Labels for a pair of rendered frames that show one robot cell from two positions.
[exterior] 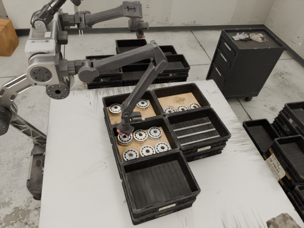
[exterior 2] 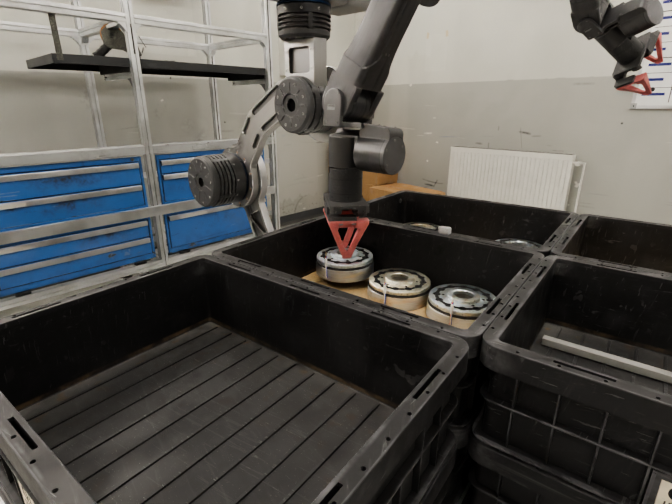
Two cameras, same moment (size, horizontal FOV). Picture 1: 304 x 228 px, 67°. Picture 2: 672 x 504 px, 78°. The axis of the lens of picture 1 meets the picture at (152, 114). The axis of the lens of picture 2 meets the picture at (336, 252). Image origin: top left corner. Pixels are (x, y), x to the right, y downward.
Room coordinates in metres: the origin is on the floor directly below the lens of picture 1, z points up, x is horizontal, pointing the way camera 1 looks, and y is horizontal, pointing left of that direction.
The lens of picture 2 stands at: (0.59, -0.44, 1.13)
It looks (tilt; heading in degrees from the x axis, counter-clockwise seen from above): 20 degrees down; 62
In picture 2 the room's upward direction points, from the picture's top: straight up
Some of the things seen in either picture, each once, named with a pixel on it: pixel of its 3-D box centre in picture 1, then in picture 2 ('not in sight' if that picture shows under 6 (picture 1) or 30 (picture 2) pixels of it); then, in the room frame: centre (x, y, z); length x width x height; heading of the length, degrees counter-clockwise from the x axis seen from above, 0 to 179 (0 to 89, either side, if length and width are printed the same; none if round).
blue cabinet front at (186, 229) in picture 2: not in sight; (219, 196); (1.16, 2.12, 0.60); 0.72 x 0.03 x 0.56; 19
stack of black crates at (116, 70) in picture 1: (104, 81); not in sight; (2.08, 0.61, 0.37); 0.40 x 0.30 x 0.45; 109
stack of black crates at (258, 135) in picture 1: (259, 140); not in sight; (1.59, -1.19, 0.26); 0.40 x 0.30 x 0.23; 18
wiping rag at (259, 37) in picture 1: (258, 36); not in sight; (2.68, -1.16, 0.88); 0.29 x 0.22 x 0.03; 109
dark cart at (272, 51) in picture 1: (239, 68); not in sight; (2.60, -1.06, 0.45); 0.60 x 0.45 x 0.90; 109
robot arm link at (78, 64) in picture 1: (83, 70); not in sight; (0.91, 0.37, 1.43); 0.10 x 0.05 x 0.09; 109
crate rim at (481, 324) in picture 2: (144, 138); (376, 260); (0.92, 0.03, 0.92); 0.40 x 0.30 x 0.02; 115
